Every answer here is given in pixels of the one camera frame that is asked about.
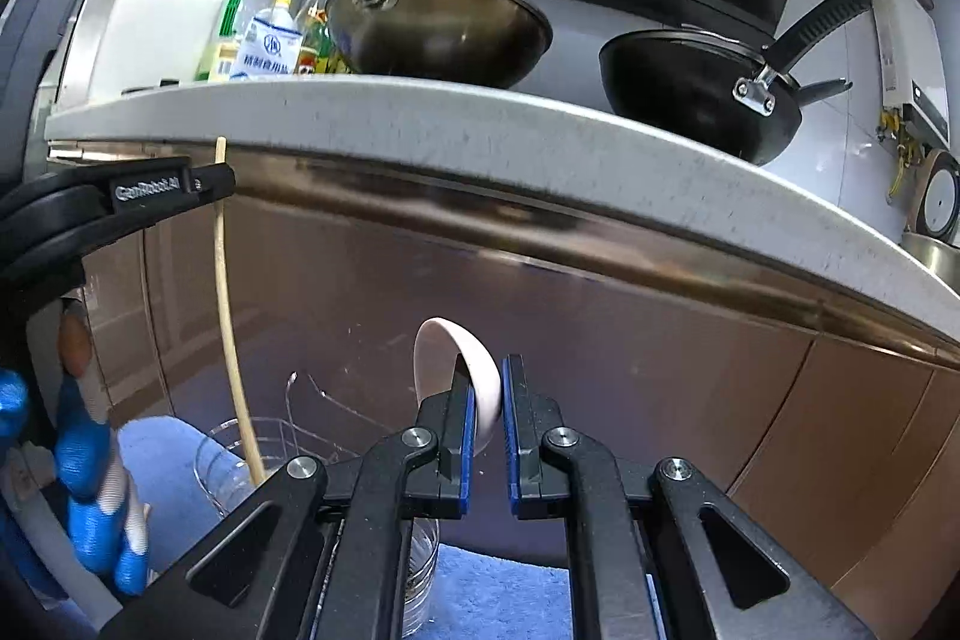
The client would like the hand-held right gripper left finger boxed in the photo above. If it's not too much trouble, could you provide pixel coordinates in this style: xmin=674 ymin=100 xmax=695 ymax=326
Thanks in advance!
xmin=97 ymin=374 xmax=481 ymax=640

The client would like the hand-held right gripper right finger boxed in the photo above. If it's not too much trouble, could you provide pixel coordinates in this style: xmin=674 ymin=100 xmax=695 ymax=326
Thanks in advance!
xmin=501 ymin=353 xmax=878 ymax=640

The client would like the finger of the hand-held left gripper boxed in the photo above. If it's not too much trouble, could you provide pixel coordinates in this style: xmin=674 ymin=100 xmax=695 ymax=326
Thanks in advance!
xmin=0 ymin=156 xmax=237 ymax=307

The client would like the white spoon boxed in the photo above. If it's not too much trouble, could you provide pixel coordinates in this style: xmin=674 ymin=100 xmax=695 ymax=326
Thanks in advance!
xmin=412 ymin=316 xmax=501 ymax=455

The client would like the wooden chopstick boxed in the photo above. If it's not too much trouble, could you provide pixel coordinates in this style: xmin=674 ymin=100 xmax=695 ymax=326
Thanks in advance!
xmin=213 ymin=136 xmax=265 ymax=487

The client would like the person's left hand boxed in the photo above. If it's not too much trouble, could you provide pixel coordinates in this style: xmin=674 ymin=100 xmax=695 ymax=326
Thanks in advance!
xmin=0 ymin=302 xmax=151 ymax=600

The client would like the brown kitchen cabinet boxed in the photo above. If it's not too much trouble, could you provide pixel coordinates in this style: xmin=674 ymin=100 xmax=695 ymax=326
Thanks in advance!
xmin=45 ymin=136 xmax=960 ymax=640

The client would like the green capped oil bottle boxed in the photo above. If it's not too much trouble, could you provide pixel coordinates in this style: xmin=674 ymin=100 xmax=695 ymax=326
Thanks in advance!
xmin=196 ymin=0 xmax=275 ymax=83

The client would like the white salt bag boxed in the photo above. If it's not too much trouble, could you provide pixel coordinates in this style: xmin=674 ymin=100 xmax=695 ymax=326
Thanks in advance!
xmin=231 ymin=0 xmax=305 ymax=83

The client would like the yellow capped glass bottle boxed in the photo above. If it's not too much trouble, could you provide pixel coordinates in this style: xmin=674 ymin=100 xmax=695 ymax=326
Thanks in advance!
xmin=295 ymin=0 xmax=346 ymax=76

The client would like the black frying pan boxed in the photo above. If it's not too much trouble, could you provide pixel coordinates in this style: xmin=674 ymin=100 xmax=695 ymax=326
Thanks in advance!
xmin=598 ymin=0 xmax=875 ymax=167

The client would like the steel bowl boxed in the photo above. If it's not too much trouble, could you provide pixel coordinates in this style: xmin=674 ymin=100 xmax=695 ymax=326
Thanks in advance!
xmin=898 ymin=231 xmax=960 ymax=298

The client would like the yellow gas pipe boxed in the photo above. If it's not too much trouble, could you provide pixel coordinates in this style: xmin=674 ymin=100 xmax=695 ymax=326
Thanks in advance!
xmin=876 ymin=107 xmax=925 ymax=202

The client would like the rice cooker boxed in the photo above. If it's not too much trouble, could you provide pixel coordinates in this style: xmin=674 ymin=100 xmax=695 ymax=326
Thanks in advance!
xmin=902 ymin=147 xmax=960 ymax=245

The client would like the white water heater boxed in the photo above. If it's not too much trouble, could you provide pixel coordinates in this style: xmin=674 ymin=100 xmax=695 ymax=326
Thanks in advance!
xmin=872 ymin=0 xmax=955 ymax=140

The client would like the black pan handle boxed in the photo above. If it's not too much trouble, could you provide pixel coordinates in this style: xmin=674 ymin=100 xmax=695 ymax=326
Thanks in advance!
xmin=793 ymin=77 xmax=854 ymax=110

